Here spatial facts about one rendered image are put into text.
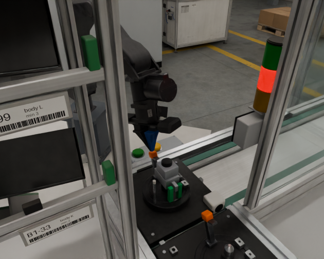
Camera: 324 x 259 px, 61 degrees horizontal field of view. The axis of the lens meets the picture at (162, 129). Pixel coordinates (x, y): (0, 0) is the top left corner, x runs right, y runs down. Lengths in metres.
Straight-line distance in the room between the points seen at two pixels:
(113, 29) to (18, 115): 0.12
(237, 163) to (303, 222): 0.27
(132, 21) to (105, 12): 3.62
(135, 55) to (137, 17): 3.23
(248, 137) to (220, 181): 0.32
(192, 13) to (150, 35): 1.17
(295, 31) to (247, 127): 0.22
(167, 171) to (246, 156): 0.43
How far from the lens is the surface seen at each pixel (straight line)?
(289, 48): 0.60
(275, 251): 0.77
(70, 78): 0.28
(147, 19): 3.98
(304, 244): 0.95
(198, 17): 5.07
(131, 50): 0.70
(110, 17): 0.28
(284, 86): 0.61
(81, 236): 0.90
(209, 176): 0.96
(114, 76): 0.30
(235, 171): 1.00
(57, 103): 0.29
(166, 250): 0.71
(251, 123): 0.65
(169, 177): 0.74
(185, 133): 1.25
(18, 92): 0.28
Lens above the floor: 1.58
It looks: 34 degrees down
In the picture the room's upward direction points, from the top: straight up
